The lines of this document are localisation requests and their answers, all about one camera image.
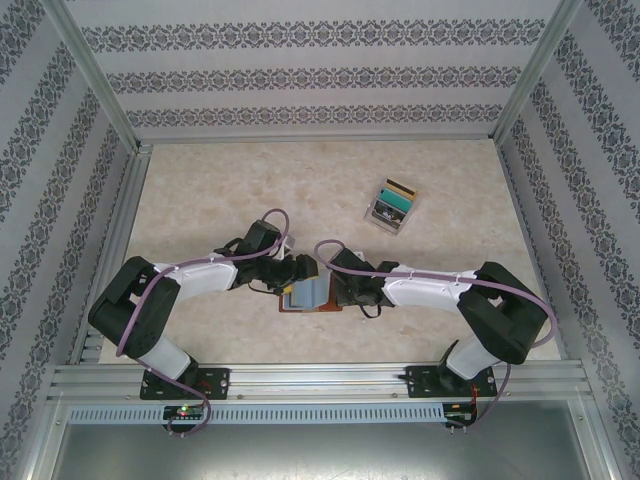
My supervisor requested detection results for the black VIP card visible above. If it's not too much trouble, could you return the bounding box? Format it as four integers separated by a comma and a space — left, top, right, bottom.
372, 199, 404, 225

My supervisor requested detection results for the black mounting plate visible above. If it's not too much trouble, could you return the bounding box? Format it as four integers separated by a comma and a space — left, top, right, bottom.
138, 366, 233, 402
404, 363, 497, 400

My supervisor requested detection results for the controller circuit board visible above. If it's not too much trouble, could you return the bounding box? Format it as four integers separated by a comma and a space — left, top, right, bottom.
163, 404, 206, 421
444, 407, 480, 425

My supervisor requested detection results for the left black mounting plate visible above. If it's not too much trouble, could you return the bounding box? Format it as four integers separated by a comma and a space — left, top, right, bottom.
138, 366, 233, 402

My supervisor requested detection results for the right controller circuit board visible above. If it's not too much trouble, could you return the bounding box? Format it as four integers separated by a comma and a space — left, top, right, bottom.
444, 407, 480, 425

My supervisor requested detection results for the brown leather card holder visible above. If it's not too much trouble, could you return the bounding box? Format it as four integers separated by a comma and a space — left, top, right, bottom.
277, 273, 347, 315

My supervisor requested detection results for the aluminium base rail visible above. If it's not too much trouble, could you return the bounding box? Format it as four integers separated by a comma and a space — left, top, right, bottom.
47, 360, 594, 404

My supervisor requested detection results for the short aluminium frame rail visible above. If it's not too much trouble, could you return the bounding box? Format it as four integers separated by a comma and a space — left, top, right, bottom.
137, 133, 501, 147

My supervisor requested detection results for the plain teal card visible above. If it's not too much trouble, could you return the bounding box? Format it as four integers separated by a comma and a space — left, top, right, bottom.
375, 185, 416, 214

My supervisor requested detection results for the left thin black cable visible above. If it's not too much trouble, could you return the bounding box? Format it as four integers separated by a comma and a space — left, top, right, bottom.
247, 279, 284, 297

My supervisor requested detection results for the clear acrylic card box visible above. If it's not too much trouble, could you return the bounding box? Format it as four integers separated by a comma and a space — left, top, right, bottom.
363, 177, 420, 236

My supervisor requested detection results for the slotted grey cable duct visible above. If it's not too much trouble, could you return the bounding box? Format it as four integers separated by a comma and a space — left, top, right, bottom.
66, 402, 447, 425

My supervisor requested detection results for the grey metal panel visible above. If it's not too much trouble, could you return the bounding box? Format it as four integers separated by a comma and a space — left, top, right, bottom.
49, 422, 619, 480

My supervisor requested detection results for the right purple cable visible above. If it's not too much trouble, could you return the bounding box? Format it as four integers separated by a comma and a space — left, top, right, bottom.
313, 239, 559, 435

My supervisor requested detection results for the left controller circuit board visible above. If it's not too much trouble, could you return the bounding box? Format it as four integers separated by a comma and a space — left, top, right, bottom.
163, 404, 206, 421

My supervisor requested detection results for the aluminium frame post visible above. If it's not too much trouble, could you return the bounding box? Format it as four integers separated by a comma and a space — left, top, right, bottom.
38, 0, 154, 154
489, 0, 586, 146

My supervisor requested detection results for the purple cable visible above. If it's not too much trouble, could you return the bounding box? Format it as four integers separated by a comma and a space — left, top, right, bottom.
115, 208, 296, 439
313, 239, 559, 435

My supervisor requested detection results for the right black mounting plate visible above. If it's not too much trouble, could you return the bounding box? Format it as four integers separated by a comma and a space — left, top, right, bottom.
404, 363, 497, 400

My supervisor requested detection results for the yellow plastic card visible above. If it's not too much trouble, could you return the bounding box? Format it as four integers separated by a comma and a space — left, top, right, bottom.
383, 177, 420, 199

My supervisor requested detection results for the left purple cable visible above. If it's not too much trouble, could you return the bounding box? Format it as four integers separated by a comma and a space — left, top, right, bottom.
115, 208, 296, 439

